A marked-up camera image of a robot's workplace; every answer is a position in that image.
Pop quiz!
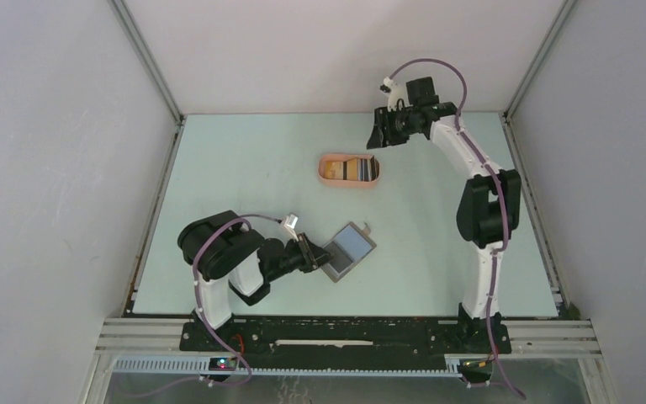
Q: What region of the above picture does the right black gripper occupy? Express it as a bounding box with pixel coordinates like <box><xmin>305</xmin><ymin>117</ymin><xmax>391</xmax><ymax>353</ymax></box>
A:
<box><xmin>365</xmin><ymin>105</ymin><xmax>416</xmax><ymax>150</ymax></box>

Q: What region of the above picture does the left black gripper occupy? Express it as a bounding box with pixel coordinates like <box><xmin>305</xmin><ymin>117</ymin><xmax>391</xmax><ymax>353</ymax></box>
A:
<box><xmin>267</xmin><ymin>231</ymin><xmax>336</xmax><ymax>282</ymax></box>

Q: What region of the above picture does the grey card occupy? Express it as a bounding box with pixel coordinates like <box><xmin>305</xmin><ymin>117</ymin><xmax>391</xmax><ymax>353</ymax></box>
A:
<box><xmin>322</xmin><ymin>252</ymin><xmax>352</xmax><ymax>282</ymax></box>

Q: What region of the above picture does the beige leather card holder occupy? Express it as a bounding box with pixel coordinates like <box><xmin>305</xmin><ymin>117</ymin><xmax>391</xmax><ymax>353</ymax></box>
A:
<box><xmin>321</xmin><ymin>222</ymin><xmax>377</xmax><ymax>283</ymax></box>

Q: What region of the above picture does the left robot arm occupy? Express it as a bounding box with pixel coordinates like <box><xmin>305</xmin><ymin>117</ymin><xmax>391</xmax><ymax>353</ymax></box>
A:
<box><xmin>177</xmin><ymin>210</ymin><xmax>333</xmax><ymax>351</ymax></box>

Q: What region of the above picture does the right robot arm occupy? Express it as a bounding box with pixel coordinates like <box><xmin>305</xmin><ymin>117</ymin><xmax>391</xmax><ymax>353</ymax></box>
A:
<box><xmin>366</xmin><ymin>77</ymin><xmax>521</xmax><ymax>352</ymax></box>

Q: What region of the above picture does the yellow VIP card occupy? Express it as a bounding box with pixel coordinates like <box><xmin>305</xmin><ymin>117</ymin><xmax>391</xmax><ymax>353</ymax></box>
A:
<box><xmin>323</xmin><ymin>161</ymin><xmax>347</xmax><ymax>180</ymax></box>

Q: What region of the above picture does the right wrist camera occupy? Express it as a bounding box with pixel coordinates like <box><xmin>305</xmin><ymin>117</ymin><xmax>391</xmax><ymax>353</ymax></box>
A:
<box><xmin>380</xmin><ymin>77</ymin><xmax>408</xmax><ymax>111</ymax></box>

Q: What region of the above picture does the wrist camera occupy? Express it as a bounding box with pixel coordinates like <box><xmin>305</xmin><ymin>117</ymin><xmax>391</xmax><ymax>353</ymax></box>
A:
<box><xmin>279</xmin><ymin>213</ymin><xmax>299</xmax><ymax>240</ymax></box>
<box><xmin>380</xmin><ymin>77</ymin><xmax>408</xmax><ymax>111</ymax></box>

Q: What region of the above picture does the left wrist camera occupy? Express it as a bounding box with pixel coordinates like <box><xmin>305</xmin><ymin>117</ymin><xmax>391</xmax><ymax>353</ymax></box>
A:
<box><xmin>279</xmin><ymin>213</ymin><xmax>299</xmax><ymax>240</ymax></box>

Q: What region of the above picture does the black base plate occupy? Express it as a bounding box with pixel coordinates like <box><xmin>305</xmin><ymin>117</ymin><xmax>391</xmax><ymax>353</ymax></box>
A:
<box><xmin>179</xmin><ymin>316</ymin><xmax>511</xmax><ymax>370</ymax></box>

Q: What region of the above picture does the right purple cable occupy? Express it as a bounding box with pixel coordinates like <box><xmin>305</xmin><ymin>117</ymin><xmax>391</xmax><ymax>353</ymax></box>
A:
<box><xmin>389</xmin><ymin>57</ymin><xmax>527</xmax><ymax>400</ymax></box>

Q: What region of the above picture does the white cable duct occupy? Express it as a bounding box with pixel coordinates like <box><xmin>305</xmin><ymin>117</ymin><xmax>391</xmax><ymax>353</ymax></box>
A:
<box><xmin>111</xmin><ymin>355</ymin><xmax>462</xmax><ymax>378</ymax></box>

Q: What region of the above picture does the aluminium frame rail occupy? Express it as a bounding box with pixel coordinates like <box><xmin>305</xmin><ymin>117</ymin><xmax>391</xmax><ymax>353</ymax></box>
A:
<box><xmin>95</xmin><ymin>317</ymin><xmax>603</xmax><ymax>359</ymax></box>

